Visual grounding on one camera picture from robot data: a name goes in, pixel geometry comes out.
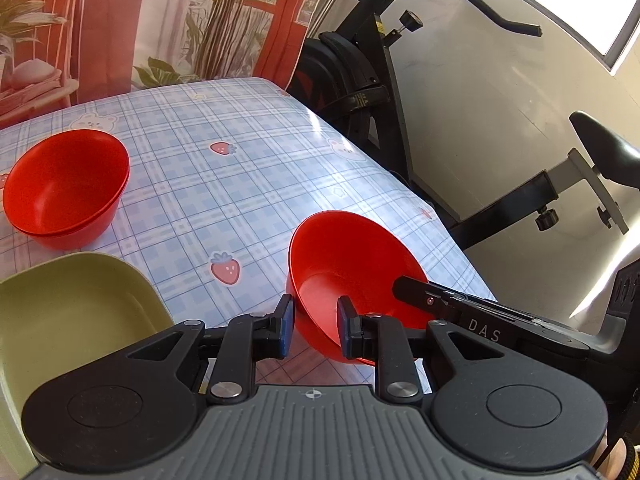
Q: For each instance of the printed room backdrop cloth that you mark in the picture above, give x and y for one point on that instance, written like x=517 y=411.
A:
x=100 y=20

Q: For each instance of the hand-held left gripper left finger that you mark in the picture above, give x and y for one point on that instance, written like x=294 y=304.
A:
x=287 y=332

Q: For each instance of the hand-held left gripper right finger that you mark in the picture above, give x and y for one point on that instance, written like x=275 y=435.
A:
x=344 y=330

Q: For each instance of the dark framed window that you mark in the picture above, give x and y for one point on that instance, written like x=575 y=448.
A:
x=590 y=0

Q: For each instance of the person's right forearm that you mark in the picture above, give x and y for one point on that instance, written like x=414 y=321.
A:
x=616 y=465

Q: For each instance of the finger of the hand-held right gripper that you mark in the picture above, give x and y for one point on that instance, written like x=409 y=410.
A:
x=425 y=297

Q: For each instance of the black exercise bike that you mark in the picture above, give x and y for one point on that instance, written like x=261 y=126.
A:
x=370 y=60

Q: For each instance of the green plate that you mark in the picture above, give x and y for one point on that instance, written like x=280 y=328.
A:
x=65 y=305

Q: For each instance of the blue plaid tablecloth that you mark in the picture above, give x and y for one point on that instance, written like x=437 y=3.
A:
x=200 y=160

